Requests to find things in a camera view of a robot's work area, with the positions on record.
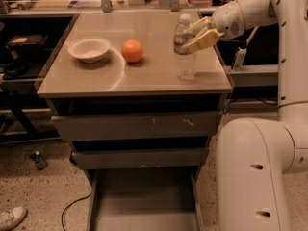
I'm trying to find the orange fruit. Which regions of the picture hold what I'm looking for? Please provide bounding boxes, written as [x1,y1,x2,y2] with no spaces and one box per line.
[121,39,143,63]

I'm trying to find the top grey drawer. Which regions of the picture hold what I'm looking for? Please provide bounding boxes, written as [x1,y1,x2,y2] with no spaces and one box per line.
[52,111,222,141]

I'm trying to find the white tube with nozzle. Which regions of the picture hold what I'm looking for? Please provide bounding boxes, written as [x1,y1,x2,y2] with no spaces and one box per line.
[230,26,260,71]

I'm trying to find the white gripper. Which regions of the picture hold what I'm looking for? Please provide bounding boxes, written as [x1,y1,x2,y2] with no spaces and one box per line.
[185,1,245,54]

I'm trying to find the black floor cable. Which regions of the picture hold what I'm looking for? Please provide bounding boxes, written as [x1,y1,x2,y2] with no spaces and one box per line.
[60,192,92,231]

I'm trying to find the grey drawer cabinet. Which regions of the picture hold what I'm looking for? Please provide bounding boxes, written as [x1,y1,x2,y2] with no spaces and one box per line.
[36,11,233,231]

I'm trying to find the white sneaker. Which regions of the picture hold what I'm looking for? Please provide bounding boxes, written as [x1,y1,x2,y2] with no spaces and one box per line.
[0,206,28,231]

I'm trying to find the black item on shelf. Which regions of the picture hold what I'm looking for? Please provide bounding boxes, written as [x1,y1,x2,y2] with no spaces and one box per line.
[4,34,48,77]

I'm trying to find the clear plastic water bottle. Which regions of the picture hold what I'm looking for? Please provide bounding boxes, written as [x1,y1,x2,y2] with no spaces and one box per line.
[173,13,196,80]

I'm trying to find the small dark floor device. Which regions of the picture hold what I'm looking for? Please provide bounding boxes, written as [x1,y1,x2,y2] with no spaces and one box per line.
[30,151,48,169]

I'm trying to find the open bottom grey drawer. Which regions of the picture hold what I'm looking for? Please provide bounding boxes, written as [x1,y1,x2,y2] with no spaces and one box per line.
[86,167,203,231]

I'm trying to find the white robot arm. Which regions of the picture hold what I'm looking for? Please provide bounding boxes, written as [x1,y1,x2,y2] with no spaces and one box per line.
[186,0,308,231]

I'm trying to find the middle grey drawer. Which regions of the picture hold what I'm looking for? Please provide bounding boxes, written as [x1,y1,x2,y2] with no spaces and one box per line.
[72,147,208,169]

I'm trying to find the white paper bowl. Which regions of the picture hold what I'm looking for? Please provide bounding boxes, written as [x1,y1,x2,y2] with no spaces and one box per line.
[68,37,111,64]

